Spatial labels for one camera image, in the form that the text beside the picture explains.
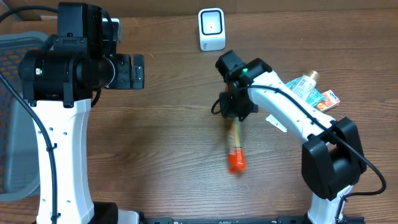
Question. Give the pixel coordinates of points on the dark grey plastic basket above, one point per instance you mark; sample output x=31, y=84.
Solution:
x=19, y=155

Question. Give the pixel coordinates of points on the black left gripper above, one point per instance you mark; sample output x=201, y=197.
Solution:
x=137, y=71

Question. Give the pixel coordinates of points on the orange flame-print box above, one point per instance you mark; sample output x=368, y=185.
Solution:
x=330, y=101

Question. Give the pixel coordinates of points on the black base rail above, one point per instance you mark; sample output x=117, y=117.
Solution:
x=278, y=220

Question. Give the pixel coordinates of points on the teal snack packet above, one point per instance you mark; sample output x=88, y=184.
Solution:
x=315, y=98

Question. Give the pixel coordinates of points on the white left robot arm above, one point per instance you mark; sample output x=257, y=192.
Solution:
x=61, y=82

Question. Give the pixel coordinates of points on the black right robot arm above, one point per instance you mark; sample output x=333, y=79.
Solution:
x=331, y=150

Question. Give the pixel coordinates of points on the white barcode scanner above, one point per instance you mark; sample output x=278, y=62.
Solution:
x=211, y=28

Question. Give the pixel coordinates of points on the orange spaghetti packet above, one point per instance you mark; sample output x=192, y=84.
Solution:
x=236, y=157

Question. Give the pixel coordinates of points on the white tube gold cap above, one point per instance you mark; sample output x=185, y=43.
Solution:
x=309, y=74

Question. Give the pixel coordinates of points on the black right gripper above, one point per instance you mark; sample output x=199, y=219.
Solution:
x=231, y=112

